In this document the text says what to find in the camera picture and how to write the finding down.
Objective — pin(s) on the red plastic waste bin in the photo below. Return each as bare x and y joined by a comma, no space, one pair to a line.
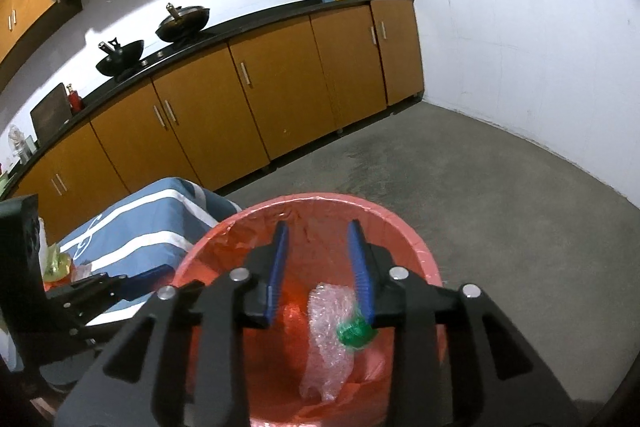
425,257

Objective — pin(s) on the small red bottle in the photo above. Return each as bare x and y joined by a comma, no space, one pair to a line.
75,99

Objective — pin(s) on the glass jar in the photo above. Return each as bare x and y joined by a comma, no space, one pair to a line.
20,142

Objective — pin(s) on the blue white striped cloth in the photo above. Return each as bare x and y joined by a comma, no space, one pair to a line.
150,217

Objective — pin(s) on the wooden base cabinet row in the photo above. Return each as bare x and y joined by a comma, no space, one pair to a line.
280,97

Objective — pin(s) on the black wok with lid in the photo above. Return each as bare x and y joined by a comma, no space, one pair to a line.
182,24

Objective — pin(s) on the dark cutting board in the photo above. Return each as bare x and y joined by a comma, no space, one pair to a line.
50,114

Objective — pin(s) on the red plastic bin liner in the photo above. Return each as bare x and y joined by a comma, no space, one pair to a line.
320,227

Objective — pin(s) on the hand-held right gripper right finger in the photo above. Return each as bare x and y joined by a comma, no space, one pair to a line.
361,277

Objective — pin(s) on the green plastic piece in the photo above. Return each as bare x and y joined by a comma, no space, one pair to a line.
352,332

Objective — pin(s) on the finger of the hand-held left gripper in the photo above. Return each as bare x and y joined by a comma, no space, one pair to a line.
150,282
100,319

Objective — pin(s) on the black open wok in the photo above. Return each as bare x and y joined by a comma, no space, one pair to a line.
120,62

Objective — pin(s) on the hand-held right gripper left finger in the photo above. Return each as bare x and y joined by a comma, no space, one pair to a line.
277,277

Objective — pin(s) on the yellow green plastic packet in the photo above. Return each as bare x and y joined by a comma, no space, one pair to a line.
56,264

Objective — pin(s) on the clear bubble wrap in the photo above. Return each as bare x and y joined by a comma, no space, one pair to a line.
325,347

